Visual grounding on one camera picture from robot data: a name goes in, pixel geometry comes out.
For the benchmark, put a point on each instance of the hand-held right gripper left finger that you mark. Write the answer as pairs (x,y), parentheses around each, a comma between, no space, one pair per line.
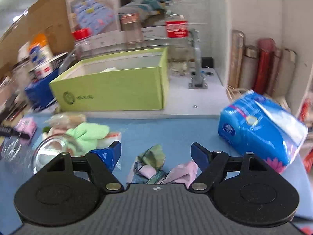
(115,153)

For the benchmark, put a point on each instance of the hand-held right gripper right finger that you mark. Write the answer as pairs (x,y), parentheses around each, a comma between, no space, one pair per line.
(197,154)

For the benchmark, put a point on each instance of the green towel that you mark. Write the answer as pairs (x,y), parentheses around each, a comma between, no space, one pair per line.
(85,133)

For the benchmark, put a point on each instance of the pink green patterned cloth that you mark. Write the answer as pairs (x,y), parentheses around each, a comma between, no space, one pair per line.
(152,156)

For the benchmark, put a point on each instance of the clear plastic bag packet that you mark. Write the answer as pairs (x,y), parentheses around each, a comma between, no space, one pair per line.
(64,121)

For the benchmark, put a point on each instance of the green cardboard box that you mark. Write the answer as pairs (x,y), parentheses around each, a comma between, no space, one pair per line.
(110,89)

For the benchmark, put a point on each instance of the pink packet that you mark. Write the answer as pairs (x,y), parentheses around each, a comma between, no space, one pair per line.
(25,126)

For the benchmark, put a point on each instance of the blue mat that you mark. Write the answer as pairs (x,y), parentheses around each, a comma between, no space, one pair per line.
(156,132)

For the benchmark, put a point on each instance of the blue tissue pack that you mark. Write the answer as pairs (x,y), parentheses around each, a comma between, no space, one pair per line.
(244,132)

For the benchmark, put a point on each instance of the clear plastic bottle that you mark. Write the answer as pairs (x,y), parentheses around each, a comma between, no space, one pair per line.
(49,149)

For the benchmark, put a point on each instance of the white fluffy cloth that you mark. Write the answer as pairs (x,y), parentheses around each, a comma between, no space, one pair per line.
(108,70)

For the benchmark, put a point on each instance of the small black box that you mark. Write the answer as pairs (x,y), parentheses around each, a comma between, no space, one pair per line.
(207,62)

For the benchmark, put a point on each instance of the grey metal stand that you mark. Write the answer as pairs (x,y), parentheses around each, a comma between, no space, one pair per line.
(196,61)

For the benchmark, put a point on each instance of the blue box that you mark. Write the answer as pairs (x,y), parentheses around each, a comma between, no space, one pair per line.
(40,93)

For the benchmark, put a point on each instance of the grey roll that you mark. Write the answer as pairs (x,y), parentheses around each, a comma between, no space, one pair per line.
(249,68)

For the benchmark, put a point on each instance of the beige roll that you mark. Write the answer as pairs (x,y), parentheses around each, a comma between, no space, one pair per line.
(283,73)
(236,58)

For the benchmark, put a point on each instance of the black flat case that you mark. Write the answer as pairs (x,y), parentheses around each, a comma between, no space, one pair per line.
(11,131)

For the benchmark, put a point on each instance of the red roll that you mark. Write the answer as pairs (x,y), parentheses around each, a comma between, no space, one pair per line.
(264,63)

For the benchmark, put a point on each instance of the clear bottle red cap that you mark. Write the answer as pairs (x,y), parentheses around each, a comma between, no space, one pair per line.
(82,42)

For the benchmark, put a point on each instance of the clear jar copper lid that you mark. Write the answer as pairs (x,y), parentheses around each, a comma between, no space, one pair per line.
(132,30)

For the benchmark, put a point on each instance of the cola bottle red label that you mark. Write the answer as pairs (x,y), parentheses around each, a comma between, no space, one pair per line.
(177,29)

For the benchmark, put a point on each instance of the white pouch blue label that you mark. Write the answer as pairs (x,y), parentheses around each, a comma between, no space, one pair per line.
(40,50)

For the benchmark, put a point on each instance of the printed bedding package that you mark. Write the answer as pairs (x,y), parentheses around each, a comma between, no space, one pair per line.
(95,12)

